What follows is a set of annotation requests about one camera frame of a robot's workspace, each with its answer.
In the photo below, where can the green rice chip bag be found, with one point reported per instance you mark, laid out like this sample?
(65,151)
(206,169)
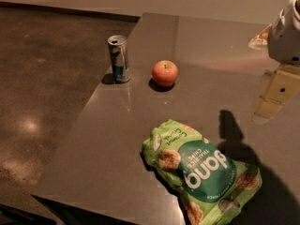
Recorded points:
(212,187)

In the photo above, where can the red apple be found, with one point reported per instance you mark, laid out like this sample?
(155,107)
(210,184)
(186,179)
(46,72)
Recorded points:
(165,73)

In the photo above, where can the silver energy drink can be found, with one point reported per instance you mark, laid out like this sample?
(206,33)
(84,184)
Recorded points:
(118,50)

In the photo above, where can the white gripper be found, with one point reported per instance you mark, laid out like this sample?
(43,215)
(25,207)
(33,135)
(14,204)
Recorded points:
(285,37)

